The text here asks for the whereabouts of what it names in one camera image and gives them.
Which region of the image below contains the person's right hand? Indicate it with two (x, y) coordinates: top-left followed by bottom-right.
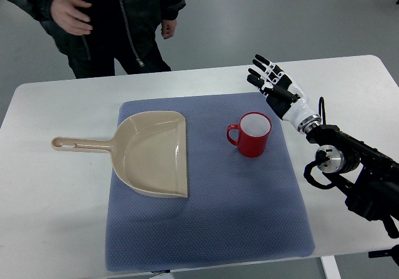
(50, 0), (93, 36)

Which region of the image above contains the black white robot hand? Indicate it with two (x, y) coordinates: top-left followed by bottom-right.
(247, 54), (322, 134)

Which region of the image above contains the person's left hand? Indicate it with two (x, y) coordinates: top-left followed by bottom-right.
(161, 19), (178, 40)

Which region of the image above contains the red cup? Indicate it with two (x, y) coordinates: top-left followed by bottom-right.
(226, 112), (272, 158)

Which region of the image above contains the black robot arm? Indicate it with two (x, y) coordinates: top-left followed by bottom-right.
(304, 98), (398, 239)

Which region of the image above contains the beige plastic dustpan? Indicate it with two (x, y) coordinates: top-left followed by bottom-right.
(51, 111), (189, 198)

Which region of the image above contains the person in dark jacket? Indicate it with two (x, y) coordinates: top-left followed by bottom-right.
(7, 0), (186, 78)

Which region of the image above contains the blue textured mat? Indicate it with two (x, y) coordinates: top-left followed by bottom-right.
(105, 92), (315, 272)

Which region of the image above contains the white table leg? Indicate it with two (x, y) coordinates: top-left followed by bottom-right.
(320, 255), (341, 279)

